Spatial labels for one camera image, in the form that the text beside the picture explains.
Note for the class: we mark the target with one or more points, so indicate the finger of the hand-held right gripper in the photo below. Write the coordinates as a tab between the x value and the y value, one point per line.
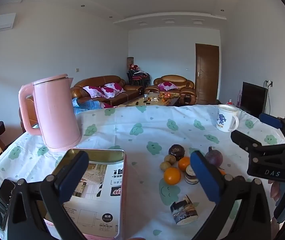
245	140
270	121

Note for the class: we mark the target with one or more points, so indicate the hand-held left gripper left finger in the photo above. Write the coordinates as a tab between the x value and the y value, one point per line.
73	172

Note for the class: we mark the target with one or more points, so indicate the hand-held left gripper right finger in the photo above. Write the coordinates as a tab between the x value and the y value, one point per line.
205	177

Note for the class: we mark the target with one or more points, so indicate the purple red radish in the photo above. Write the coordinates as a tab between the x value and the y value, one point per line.
213	157

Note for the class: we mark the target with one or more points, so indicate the dark brown round taro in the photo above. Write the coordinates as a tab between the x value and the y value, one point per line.
176	151

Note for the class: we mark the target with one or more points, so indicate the small brown round fruit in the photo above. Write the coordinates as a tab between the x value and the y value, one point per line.
165	165
170	158

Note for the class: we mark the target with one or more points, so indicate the pink tin box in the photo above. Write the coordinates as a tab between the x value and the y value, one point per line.
123	180

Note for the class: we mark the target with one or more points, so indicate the person's right hand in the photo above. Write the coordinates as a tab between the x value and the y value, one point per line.
275	190

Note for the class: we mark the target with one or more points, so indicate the black television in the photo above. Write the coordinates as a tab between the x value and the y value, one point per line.
253	97

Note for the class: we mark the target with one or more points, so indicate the white mug with blue print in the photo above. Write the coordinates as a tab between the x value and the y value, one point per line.
223	120

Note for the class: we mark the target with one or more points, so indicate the printed paper leaflet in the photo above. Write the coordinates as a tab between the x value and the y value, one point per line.
102	197

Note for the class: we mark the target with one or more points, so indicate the pink electric kettle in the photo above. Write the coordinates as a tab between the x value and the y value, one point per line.
55	115

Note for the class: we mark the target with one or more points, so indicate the blue plaid clothing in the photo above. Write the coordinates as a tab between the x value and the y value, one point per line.
87	105

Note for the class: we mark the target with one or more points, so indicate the white tablecloth with green clouds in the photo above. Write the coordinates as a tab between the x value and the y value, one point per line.
142	140

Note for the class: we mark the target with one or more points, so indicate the black smartphone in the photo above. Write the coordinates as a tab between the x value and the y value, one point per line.
1	205

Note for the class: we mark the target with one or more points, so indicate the brown wooden door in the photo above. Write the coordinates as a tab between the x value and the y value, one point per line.
207	67

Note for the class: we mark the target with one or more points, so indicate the pink floral pillow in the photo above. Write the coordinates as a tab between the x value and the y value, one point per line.
112	89
167	85
92	91

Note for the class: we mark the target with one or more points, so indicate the wooden coffee table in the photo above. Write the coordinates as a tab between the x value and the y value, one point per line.
155	102

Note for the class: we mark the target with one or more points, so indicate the brown leather armchair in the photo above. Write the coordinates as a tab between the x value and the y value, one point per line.
175	78

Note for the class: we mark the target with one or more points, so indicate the brown leather sofa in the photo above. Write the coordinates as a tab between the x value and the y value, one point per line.
100	80

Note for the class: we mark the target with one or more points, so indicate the dark stacked chairs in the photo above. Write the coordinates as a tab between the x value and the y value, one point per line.
137	80

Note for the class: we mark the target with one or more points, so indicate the red plush toy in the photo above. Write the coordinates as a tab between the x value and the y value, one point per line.
134	67

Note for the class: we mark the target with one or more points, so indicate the tall patterned vase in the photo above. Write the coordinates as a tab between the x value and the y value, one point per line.
130	61

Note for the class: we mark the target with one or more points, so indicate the wall socket with plug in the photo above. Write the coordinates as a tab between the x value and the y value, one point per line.
269	83

